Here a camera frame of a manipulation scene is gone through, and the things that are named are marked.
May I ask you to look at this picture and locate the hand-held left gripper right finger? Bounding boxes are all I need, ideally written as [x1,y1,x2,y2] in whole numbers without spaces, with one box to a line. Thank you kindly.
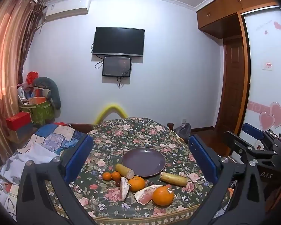
[188,135,266,225]

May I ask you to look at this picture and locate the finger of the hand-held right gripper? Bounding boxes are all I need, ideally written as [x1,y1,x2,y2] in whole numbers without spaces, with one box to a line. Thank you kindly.
[223,131,280,163]
[243,122,281,146]

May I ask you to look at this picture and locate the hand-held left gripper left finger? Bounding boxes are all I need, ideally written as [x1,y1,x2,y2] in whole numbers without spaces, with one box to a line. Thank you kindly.
[16,134,95,225]

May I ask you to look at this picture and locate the long sugarcane piece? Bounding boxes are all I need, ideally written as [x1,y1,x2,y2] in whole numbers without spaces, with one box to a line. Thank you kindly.
[160,172,188,187]

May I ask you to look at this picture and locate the short sugarcane piece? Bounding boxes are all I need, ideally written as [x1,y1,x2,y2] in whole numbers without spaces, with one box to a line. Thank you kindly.
[115,163,135,179]

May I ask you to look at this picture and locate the large orange with sticker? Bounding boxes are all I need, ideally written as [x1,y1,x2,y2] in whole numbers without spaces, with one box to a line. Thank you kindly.
[152,185,174,207]

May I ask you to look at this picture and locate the narrow pomelo piece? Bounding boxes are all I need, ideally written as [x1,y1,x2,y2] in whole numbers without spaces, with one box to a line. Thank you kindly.
[120,177,130,202]

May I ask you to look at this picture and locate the purple round plate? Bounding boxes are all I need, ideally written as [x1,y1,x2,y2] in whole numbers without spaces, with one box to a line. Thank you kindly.
[122,148,166,177]

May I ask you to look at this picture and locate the medium orange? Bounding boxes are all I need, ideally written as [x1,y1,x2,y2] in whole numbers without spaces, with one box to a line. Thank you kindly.
[128,176,146,192]

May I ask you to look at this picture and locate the wide pomelo piece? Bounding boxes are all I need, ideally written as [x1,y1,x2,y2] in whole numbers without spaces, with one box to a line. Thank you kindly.
[134,185,165,204]

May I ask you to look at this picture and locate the floral blanket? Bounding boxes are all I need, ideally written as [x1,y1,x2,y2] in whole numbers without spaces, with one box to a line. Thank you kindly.
[44,117,230,225]

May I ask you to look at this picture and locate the patchwork quilt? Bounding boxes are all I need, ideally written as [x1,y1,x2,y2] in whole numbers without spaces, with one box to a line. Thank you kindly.
[26,122,94,160]

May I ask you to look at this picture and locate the black bag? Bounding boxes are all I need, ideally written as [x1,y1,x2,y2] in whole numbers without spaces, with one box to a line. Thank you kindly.
[174,123,192,144]

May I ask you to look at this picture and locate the white heart-print wardrobe door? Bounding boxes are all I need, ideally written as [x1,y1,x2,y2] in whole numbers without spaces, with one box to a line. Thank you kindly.
[238,7,281,146]

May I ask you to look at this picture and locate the brown wooden door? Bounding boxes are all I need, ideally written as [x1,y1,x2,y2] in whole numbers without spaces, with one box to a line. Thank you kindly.
[222,35,249,134]

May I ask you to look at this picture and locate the white bed sheet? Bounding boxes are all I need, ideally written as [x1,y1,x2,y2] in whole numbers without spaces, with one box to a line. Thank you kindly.
[0,141,64,193]

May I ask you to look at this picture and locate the green bag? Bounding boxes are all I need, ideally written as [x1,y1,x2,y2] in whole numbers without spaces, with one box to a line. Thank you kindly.
[26,100,55,125]

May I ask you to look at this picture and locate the red box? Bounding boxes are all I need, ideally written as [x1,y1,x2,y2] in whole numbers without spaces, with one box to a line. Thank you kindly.
[6,112,31,130]

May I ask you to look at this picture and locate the orange box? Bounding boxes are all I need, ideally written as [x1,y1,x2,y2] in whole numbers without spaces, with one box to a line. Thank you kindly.
[29,96,48,105]

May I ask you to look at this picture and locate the grey plush toy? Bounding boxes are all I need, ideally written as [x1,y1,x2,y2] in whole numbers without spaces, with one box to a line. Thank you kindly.
[32,77,61,110]

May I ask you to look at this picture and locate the red flower decoration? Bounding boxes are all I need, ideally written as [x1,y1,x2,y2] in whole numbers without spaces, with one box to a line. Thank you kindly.
[26,71,39,84]

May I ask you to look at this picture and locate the wooden overhead cabinets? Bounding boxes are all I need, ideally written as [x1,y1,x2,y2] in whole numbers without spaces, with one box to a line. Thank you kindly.
[195,0,279,38]

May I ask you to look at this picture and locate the striped pink curtain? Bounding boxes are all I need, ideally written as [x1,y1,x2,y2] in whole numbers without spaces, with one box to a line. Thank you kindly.
[0,0,40,176]

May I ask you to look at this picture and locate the brown curtain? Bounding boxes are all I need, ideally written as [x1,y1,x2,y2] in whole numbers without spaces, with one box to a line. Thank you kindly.
[19,0,47,85]

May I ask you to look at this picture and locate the white air conditioner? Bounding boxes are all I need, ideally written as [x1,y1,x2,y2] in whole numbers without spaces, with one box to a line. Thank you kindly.
[45,0,92,21]

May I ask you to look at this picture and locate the small black wall monitor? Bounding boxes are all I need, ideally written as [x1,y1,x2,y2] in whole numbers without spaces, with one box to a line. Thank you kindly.
[102,56,132,78]

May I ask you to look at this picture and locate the black wall television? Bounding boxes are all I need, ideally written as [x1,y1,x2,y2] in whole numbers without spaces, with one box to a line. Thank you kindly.
[92,27,145,58]

